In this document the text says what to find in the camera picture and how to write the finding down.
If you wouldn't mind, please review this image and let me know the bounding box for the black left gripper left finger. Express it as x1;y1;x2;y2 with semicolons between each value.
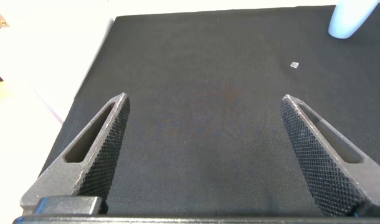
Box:
20;92;131;215

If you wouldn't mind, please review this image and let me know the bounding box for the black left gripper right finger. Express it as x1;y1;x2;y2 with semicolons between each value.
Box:
279;94;380;218

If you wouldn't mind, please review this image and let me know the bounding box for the periwinkle blue plastic cup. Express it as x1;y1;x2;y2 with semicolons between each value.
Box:
328;0;380;39

